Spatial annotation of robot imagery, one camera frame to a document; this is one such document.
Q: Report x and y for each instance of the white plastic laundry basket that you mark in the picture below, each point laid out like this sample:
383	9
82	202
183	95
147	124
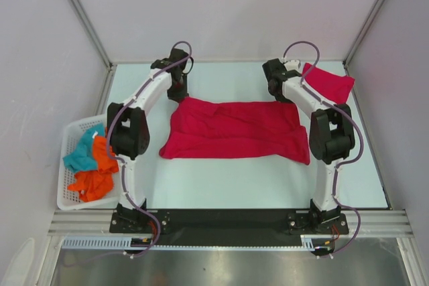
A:
67	200

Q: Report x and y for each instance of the magenta t shirt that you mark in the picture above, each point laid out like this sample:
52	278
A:
235	130
333	87

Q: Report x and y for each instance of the orange t shirt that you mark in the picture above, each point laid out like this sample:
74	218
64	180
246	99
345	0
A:
95	185

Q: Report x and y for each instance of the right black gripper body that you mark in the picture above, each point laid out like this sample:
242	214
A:
281	99

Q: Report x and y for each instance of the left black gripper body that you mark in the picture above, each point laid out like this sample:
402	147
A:
178	91

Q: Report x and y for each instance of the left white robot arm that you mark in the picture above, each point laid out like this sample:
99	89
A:
128	132

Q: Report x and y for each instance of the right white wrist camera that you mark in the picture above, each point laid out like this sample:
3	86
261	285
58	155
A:
292	64

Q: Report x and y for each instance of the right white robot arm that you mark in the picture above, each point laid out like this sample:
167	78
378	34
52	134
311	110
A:
331	137

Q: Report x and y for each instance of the folded magenta t shirt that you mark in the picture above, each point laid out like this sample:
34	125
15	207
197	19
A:
333	87

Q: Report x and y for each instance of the teal t shirt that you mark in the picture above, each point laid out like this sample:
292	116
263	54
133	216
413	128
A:
81	158

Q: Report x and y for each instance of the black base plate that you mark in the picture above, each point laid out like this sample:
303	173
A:
227	227

